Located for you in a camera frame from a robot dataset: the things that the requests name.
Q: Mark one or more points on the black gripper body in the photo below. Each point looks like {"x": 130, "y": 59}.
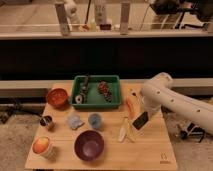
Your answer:
{"x": 141, "y": 121}

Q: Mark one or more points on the black eraser brush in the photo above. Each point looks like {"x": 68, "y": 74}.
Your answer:
{"x": 84, "y": 88}

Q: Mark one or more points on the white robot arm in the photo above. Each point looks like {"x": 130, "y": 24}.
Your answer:
{"x": 157, "y": 92}

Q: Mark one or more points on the purple bowl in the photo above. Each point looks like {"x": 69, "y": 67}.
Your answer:
{"x": 89, "y": 145}

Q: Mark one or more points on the red bowl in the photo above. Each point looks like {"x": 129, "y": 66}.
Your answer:
{"x": 57, "y": 97}

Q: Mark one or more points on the orange carrot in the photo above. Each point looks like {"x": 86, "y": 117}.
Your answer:
{"x": 130, "y": 107}

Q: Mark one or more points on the pale corn husk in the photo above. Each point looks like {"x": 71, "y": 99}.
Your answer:
{"x": 125, "y": 131}

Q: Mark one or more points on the small blue cup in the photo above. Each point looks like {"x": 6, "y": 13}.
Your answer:
{"x": 95, "y": 120}

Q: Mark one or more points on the dark red grape bunch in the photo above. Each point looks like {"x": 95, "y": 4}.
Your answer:
{"x": 104, "y": 89}

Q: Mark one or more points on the yellow black cart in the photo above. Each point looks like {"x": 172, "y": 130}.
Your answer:
{"x": 192, "y": 130}

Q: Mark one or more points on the green plastic tray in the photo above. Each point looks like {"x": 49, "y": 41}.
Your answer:
{"x": 95, "y": 100}

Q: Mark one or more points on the white roll in tray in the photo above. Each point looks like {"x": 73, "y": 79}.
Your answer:
{"x": 79, "y": 99}

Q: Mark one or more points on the crumpled light blue cloth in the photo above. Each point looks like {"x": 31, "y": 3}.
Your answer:
{"x": 74, "y": 121}

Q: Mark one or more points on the small metal cup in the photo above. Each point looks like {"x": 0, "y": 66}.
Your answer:
{"x": 47, "y": 122}

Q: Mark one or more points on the apple in white cup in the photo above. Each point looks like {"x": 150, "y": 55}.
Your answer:
{"x": 42, "y": 146}

